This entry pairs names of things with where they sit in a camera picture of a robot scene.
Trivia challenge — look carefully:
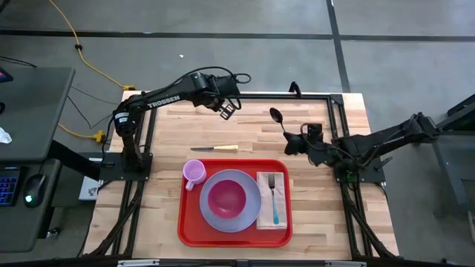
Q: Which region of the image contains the silver metal bracket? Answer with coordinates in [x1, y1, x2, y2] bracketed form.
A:
[117, 259, 160, 267]
[325, 260, 367, 267]

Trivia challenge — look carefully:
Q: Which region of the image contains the white box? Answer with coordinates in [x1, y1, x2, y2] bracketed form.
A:
[78, 176, 103, 201]

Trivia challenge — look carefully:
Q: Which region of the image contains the fork with teal handle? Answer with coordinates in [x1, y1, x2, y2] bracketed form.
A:
[267, 173, 280, 225]

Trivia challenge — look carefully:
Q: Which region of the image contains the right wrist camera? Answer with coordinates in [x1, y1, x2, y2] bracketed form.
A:
[302, 123, 324, 142]

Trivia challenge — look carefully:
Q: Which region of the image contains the spoon with teal handle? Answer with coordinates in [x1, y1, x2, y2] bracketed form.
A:
[269, 107, 289, 136]

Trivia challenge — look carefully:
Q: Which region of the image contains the lavender plastic plate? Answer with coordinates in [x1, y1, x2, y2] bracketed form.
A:
[199, 168, 263, 234]

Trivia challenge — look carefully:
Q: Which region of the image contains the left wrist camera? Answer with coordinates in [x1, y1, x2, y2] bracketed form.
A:
[214, 76, 241, 98]

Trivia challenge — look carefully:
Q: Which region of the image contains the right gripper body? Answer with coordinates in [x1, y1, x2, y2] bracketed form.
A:
[296, 139, 327, 166]

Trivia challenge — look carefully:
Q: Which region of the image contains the knife with cream handle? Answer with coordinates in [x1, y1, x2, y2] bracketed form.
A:
[190, 144, 240, 152]

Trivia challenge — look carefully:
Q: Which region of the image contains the red plastic tray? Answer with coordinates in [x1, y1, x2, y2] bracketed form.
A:
[177, 159, 294, 248]

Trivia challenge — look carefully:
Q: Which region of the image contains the black computer mouse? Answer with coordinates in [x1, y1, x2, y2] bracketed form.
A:
[23, 173, 48, 208]

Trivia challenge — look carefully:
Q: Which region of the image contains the dark grey desk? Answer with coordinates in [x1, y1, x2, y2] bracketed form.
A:
[0, 66, 76, 253]

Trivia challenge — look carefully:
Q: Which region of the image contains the yellow extension cord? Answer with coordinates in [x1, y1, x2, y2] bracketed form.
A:
[47, 0, 137, 92]
[58, 124, 107, 144]

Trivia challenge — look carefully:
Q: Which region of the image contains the thin black floor cable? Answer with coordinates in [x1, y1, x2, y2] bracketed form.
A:
[68, 85, 120, 131]

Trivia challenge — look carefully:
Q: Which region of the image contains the backlit black keyboard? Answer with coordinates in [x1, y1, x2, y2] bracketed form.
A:
[0, 166, 22, 208]

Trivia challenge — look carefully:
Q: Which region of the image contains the black aluminium table frame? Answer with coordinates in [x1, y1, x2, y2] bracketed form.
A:
[85, 83, 400, 260]

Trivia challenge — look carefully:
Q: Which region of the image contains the light pink ribbed mug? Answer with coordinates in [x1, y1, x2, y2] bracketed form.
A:
[182, 159, 207, 192]

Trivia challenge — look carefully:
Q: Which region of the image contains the beige cloth napkin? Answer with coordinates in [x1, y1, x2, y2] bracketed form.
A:
[255, 171, 289, 231]

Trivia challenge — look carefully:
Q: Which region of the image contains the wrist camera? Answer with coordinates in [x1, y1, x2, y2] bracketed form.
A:
[214, 76, 241, 98]
[302, 123, 324, 142]

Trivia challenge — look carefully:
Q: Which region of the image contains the pink plastic bowl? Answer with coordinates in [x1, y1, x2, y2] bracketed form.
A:
[207, 179, 247, 220]

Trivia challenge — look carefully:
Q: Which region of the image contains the black frame clamp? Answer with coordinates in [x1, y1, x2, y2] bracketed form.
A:
[288, 81, 303, 99]

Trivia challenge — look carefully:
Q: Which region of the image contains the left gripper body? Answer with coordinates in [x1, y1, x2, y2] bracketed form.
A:
[198, 85, 233, 111]

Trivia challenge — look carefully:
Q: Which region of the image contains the black metal cart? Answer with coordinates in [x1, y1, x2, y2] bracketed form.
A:
[432, 94, 475, 216]

